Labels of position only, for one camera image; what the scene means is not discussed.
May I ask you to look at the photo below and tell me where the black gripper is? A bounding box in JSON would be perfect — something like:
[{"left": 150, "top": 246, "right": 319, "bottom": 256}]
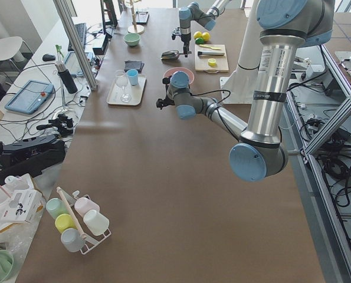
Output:
[
  {"left": 171, "top": 27, "right": 192, "bottom": 58},
  {"left": 156, "top": 75, "right": 175, "bottom": 110}
]

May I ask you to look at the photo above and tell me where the metal ice scoop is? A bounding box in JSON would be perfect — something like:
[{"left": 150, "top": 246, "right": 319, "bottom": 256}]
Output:
[{"left": 160, "top": 50, "right": 183, "bottom": 60}]

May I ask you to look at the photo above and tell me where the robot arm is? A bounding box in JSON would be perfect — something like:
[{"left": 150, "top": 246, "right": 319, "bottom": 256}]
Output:
[
  {"left": 172, "top": 0, "right": 229, "bottom": 57},
  {"left": 156, "top": 1, "right": 334, "bottom": 182}
]

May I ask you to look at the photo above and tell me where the pink bowl of ice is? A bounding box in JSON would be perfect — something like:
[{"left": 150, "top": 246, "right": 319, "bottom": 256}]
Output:
[{"left": 163, "top": 67, "right": 195, "bottom": 88}]

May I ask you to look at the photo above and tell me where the light blue cup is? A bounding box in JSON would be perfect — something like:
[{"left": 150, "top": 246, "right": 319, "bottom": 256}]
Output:
[{"left": 126, "top": 69, "right": 139, "bottom": 85}]

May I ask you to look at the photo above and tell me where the wooden cup tree stand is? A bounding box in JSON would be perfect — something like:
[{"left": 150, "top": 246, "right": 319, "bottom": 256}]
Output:
[{"left": 124, "top": 0, "right": 144, "bottom": 34}]

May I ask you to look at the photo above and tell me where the pink plastic cup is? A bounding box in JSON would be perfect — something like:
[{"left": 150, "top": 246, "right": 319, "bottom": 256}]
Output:
[{"left": 74, "top": 197, "right": 100, "bottom": 217}]

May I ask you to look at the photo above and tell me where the white plastic cup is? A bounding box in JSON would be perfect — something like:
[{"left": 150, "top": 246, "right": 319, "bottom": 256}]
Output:
[{"left": 83, "top": 209, "right": 110, "bottom": 236}]

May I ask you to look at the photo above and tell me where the green plastic cup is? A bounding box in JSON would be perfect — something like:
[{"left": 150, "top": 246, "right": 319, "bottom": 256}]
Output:
[{"left": 45, "top": 198, "right": 68, "bottom": 220}]

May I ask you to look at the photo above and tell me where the yellow plastic cup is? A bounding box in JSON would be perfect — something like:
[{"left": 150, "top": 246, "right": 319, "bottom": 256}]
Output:
[{"left": 55, "top": 213, "right": 76, "bottom": 233}]

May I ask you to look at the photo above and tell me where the grey plastic cup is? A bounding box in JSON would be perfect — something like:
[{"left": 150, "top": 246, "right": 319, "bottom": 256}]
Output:
[{"left": 61, "top": 228, "right": 86, "bottom": 252}]

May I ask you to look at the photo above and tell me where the steel muddler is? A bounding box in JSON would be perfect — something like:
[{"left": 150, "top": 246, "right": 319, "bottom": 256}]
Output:
[{"left": 197, "top": 51, "right": 225, "bottom": 57}]

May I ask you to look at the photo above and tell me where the green lime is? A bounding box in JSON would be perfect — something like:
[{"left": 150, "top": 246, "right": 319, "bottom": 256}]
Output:
[{"left": 195, "top": 38, "right": 204, "bottom": 45}]

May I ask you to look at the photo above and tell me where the yellow lemon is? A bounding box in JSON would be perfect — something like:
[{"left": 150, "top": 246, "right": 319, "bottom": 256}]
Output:
[
  {"left": 193, "top": 31, "right": 202, "bottom": 40},
  {"left": 202, "top": 32, "right": 211, "bottom": 42}
]

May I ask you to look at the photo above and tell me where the yellow plastic knife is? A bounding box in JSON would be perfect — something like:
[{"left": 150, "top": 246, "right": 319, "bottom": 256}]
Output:
[{"left": 198, "top": 44, "right": 221, "bottom": 50}]

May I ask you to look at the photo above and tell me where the bamboo cutting board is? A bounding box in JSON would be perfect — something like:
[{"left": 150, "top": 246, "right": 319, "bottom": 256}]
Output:
[{"left": 195, "top": 44, "right": 229, "bottom": 73}]

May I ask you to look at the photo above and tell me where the half lemon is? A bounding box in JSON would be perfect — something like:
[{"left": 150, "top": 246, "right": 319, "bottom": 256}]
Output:
[{"left": 208, "top": 58, "right": 216, "bottom": 66}]

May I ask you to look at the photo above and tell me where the cream serving tray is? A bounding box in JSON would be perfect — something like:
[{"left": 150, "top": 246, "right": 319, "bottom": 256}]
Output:
[{"left": 106, "top": 74, "right": 146, "bottom": 106}]

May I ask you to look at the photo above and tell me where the grey folded cloth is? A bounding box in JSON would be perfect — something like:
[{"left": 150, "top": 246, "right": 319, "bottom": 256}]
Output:
[{"left": 124, "top": 60, "right": 145, "bottom": 73}]

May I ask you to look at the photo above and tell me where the clear wine glass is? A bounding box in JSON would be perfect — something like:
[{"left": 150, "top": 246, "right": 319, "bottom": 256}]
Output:
[{"left": 115, "top": 70, "right": 131, "bottom": 103}]

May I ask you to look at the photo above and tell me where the green bowl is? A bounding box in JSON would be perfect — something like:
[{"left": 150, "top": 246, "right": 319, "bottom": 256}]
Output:
[{"left": 123, "top": 33, "right": 140, "bottom": 47}]

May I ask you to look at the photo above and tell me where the black monitor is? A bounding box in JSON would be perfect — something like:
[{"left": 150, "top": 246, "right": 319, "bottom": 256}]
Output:
[{"left": 100, "top": 0, "right": 118, "bottom": 38}]

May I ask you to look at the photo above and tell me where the blue teach pendant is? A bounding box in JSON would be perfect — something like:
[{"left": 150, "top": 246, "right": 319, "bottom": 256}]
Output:
[
  {"left": 5, "top": 80, "right": 54, "bottom": 114},
  {"left": 64, "top": 51, "right": 83, "bottom": 77}
]

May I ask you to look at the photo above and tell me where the black water bottle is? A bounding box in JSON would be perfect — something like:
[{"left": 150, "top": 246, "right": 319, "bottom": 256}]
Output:
[{"left": 55, "top": 61, "right": 78, "bottom": 94}]

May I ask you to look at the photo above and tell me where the black keyboard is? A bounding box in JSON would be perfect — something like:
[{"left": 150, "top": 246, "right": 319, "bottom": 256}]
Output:
[{"left": 74, "top": 23, "right": 87, "bottom": 49}]

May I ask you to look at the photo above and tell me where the aluminium frame post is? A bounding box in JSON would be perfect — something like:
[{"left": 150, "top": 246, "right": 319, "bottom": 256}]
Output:
[{"left": 53, "top": 0, "right": 97, "bottom": 91}]

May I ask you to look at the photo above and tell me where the white wire cup rack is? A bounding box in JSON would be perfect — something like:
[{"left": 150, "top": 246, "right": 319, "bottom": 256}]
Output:
[{"left": 56, "top": 186, "right": 112, "bottom": 255}]

